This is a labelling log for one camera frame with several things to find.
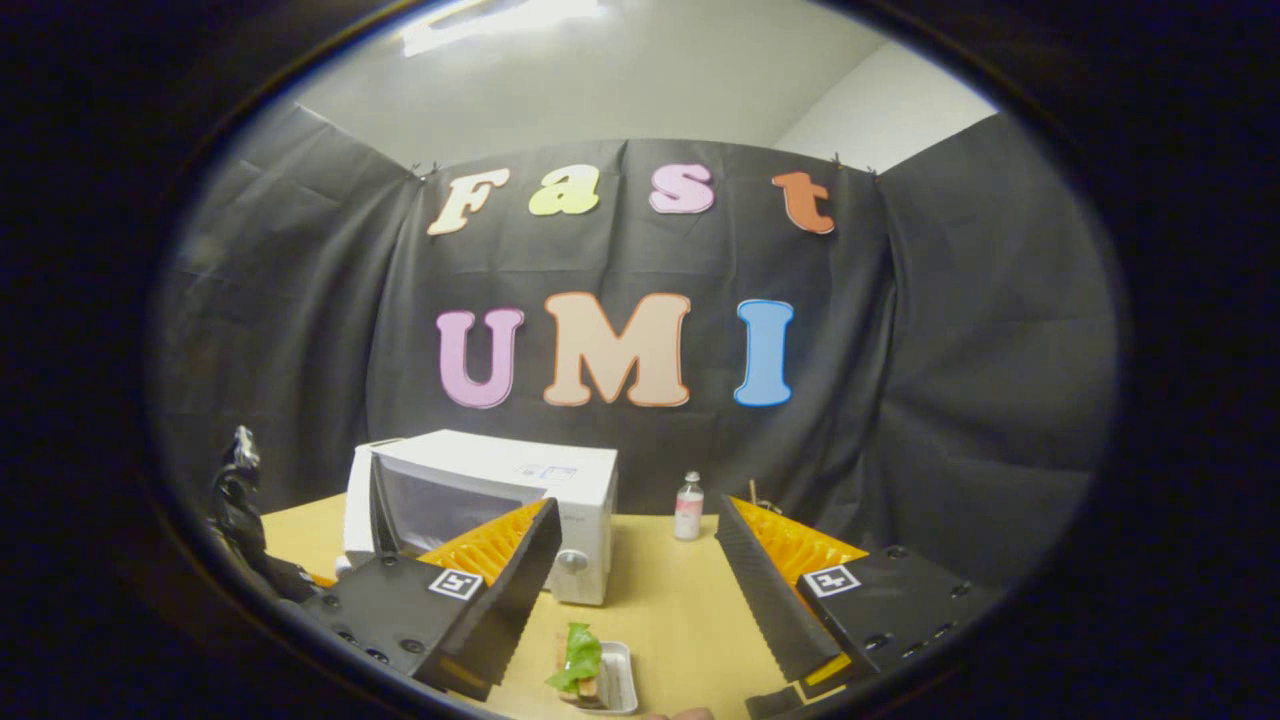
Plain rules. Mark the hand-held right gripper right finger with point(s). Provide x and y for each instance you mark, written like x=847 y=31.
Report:
x=765 y=600

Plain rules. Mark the white plastic tray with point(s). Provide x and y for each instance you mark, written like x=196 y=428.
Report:
x=622 y=680

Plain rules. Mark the lettuce sandwich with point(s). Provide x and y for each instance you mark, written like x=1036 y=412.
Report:
x=580 y=655

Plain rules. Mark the small bottle with pink label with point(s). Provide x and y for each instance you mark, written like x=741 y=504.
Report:
x=689 y=510

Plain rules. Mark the white microwave oven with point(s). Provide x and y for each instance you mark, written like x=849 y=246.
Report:
x=480 y=455

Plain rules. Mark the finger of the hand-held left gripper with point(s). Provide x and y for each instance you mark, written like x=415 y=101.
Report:
x=295 y=582

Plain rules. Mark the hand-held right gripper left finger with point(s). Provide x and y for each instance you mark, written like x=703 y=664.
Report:
x=515 y=600

